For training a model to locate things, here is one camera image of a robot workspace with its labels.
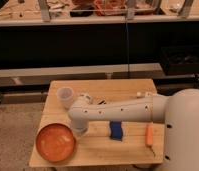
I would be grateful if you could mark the orange ceramic bowl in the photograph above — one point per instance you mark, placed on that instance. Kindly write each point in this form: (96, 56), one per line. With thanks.
(55, 142)

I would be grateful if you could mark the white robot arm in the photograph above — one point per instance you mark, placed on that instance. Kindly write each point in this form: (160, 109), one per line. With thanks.
(179, 112)

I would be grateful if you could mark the black white striped block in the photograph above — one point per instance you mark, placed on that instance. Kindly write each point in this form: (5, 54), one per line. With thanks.
(102, 102)

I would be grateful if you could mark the translucent plastic cup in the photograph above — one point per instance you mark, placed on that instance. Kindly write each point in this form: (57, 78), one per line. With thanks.
(66, 96)

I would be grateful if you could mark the small white bottle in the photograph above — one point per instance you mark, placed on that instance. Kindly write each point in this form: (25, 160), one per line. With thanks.
(143, 94)

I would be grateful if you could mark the blue sponge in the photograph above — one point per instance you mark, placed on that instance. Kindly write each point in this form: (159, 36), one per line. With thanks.
(116, 132)

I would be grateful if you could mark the black bin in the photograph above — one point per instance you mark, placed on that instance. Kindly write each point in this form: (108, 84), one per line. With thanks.
(181, 60)

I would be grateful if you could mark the orange handled tool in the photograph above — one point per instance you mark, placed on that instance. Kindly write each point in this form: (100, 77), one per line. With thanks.
(149, 137)

